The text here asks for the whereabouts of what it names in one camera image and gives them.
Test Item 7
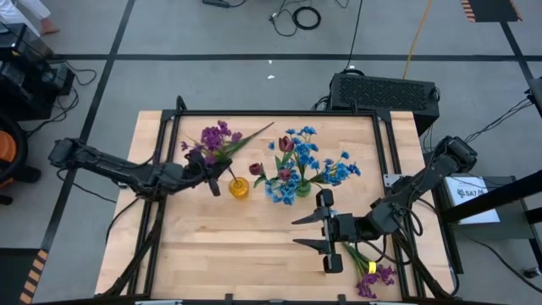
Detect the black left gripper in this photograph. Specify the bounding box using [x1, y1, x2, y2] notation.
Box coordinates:
[181, 149, 234, 198]

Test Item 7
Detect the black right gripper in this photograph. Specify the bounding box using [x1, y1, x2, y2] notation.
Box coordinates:
[290, 188, 371, 275]

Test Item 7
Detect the purple artificial flower bunch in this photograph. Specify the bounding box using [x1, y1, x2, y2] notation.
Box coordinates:
[200, 121, 275, 170]
[180, 119, 245, 186]
[342, 241, 398, 300]

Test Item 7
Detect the yellow glass vase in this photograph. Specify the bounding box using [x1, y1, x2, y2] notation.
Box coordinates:
[229, 176, 251, 200]

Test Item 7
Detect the black computer case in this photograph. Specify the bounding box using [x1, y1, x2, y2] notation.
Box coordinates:
[328, 71, 440, 136]

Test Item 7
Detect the white labelled box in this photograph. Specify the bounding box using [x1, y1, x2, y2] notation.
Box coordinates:
[444, 175, 501, 225]

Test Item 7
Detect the black diagonal beam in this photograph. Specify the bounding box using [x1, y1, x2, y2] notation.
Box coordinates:
[441, 169, 542, 225]

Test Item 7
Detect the grey side cart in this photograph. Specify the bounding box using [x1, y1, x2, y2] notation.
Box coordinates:
[434, 174, 542, 263]

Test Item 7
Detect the black equipment cart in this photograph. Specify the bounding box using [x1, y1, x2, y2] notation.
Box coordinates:
[0, 21, 77, 123]

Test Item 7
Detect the black and orange vacuum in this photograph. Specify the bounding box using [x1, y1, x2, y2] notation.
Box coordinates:
[0, 110, 43, 208]

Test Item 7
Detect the black mat hazard-striped edge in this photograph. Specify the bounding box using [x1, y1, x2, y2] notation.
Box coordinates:
[0, 247, 50, 305]
[459, 0, 523, 24]

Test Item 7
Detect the person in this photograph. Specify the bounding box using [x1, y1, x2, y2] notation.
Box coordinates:
[0, 0, 60, 37]

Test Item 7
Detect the black aluminium table frame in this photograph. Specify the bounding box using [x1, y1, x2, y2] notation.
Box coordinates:
[97, 95, 461, 305]

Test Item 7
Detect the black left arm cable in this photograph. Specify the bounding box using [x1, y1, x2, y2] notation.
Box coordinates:
[104, 197, 143, 247]

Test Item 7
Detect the black cable with white plug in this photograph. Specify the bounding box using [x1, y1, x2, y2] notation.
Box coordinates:
[268, 0, 300, 38]

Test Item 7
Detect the coiled black cable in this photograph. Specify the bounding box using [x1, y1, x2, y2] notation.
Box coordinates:
[291, 5, 322, 31]

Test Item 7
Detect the long black floor cable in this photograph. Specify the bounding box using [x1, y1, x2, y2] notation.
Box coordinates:
[456, 230, 542, 296]

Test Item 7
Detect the orange floor cable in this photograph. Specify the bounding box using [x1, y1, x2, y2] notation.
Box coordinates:
[401, 0, 436, 80]

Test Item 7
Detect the black cable bundle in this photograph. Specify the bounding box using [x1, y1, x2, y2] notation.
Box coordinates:
[464, 97, 534, 144]

